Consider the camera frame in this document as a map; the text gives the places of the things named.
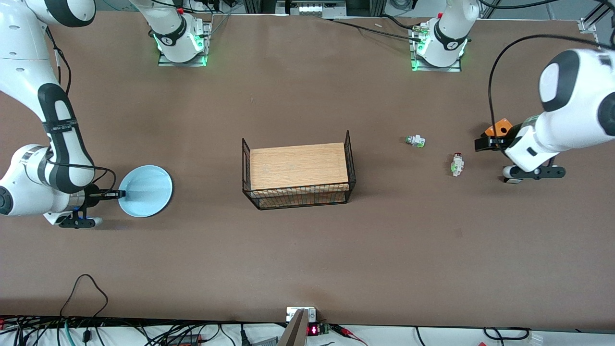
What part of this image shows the light blue round plate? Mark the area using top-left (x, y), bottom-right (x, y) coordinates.
top-left (118, 165), bottom-right (173, 218)

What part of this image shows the wooden board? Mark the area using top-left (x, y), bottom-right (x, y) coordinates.
top-left (249, 142), bottom-right (350, 208)

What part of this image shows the grey metal bar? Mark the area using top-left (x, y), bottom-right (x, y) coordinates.
top-left (278, 309), bottom-right (309, 346)

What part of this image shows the red clip lead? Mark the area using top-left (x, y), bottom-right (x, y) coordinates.
top-left (332, 325), bottom-right (368, 346)

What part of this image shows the orange push button enclosure box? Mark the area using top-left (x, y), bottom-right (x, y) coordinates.
top-left (484, 118), bottom-right (514, 140)

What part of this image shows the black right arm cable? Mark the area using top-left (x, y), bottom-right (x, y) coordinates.
top-left (46, 26), bottom-right (118, 195)

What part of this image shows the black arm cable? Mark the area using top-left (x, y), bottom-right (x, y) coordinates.
top-left (488, 34), bottom-right (615, 159)
top-left (46, 26), bottom-right (118, 195)

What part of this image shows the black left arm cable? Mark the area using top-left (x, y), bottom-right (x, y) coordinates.
top-left (488, 34), bottom-right (615, 159)

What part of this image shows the black looped cable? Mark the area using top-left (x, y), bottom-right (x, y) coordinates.
top-left (60, 274), bottom-right (109, 319)

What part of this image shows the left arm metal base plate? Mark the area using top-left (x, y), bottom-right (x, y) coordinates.
top-left (408, 22), bottom-right (463, 73)

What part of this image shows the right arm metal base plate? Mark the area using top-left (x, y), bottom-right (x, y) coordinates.
top-left (158, 19), bottom-right (213, 67)

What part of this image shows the black table cable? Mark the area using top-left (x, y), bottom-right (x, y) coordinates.
top-left (320, 17), bottom-right (416, 41)
top-left (381, 13), bottom-right (418, 29)

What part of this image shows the thin black oval cable loop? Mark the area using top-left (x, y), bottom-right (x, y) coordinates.
top-left (483, 327), bottom-right (530, 340)

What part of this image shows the black wire mesh basket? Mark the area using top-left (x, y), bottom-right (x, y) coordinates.
top-left (242, 130), bottom-right (357, 210)

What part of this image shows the white mount plate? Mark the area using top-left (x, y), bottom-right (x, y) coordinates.
top-left (286, 307), bottom-right (318, 322)

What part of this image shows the aluminium frame profile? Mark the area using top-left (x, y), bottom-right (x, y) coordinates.
top-left (275, 0), bottom-right (347, 18)

